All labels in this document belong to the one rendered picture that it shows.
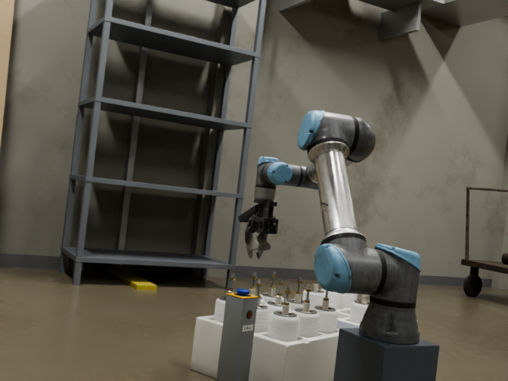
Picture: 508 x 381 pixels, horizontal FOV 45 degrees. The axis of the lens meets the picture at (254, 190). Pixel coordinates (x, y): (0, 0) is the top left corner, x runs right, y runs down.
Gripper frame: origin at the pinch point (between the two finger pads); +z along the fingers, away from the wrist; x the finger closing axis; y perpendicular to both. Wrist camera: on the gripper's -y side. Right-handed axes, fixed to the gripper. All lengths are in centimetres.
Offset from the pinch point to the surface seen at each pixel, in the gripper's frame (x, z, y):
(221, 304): -16.3, 16.4, 4.9
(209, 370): -19.1, 38.0, 6.5
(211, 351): -19.2, 32.0, 6.2
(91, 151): 6, -34, -151
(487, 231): 395, -12, -122
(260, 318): -11.5, 18.0, 19.8
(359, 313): 39.5, 18.5, 19.3
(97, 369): -50, 40, -13
